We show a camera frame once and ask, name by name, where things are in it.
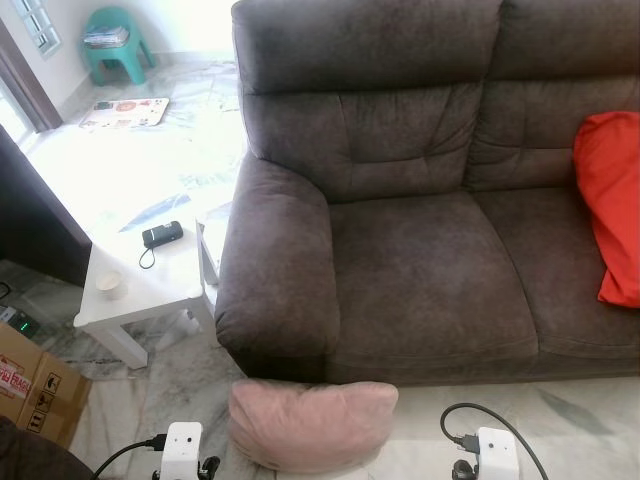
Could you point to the teal plastic stool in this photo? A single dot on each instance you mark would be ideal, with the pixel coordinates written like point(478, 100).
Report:
point(125, 58)

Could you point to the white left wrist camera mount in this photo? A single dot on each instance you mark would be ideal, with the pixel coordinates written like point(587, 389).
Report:
point(182, 450)

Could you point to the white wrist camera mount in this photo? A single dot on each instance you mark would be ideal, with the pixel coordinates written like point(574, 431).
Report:
point(497, 455)
point(182, 450)

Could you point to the white board with colourful stickers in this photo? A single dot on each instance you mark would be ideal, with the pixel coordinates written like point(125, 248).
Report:
point(125, 113)

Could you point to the dark wooden cabinet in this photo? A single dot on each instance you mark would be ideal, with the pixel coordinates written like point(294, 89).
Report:
point(30, 220)

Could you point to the stack of magazines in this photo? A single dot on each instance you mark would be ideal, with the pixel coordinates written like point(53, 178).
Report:
point(105, 37)

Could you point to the power strip with green light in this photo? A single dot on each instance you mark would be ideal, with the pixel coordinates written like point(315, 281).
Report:
point(20, 326)

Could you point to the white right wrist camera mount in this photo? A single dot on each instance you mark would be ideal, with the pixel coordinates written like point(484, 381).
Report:
point(497, 455)

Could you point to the white side table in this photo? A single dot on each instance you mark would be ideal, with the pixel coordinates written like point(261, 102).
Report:
point(150, 285)

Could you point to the small white cup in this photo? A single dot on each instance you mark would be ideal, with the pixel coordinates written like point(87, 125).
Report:
point(110, 284)

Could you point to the pink pillow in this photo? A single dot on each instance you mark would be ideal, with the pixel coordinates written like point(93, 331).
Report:
point(310, 425)

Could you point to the dark brown door frame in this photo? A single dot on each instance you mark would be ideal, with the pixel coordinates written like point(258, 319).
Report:
point(30, 85)

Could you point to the dark brown fabric sofa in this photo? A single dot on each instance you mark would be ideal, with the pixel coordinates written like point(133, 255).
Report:
point(420, 270)

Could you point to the red pillow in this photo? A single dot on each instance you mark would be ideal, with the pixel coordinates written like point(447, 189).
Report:
point(612, 200)

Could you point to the window with white grille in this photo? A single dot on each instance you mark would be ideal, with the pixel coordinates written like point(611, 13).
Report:
point(38, 25)

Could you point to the brown cardboard box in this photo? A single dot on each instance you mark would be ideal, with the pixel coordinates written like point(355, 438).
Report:
point(45, 395)

